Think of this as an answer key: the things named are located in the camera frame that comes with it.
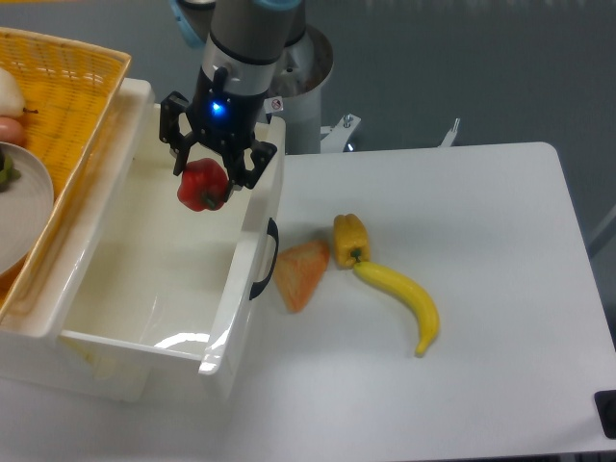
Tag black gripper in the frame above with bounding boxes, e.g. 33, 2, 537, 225
159, 70, 278, 200

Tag red bell pepper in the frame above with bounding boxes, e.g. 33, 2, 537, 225
177, 158, 228, 212

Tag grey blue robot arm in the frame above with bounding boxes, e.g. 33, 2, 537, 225
159, 1, 305, 211

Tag upper white drawer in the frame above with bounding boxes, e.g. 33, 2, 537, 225
62, 114, 284, 380

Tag yellow bell pepper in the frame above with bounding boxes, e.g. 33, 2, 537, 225
333, 214, 371, 269

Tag white drawer cabinet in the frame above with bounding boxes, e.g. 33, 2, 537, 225
0, 77, 254, 404

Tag yellow woven basket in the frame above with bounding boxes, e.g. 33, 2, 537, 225
1, 27, 131, 317

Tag orange fruit wedge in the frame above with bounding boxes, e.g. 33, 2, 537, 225
273, 240, 330, 313

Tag white plate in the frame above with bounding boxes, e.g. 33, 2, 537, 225
1, 142, 54, 278

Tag pink sausage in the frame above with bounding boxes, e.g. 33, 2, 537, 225
0, 116, 26, 146

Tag pale pear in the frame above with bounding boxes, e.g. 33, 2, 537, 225
0, 68, 39, 118

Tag green grapes on plate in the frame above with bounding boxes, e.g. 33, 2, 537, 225
0, 149, 21, 191

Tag yellow banana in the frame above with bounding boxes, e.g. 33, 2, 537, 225
353, 261, 441, 357

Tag black device at table edge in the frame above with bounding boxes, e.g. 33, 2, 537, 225
594, 390, 616, 440

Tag white table frame bracket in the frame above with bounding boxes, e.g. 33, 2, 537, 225
440, 117, 461, 148

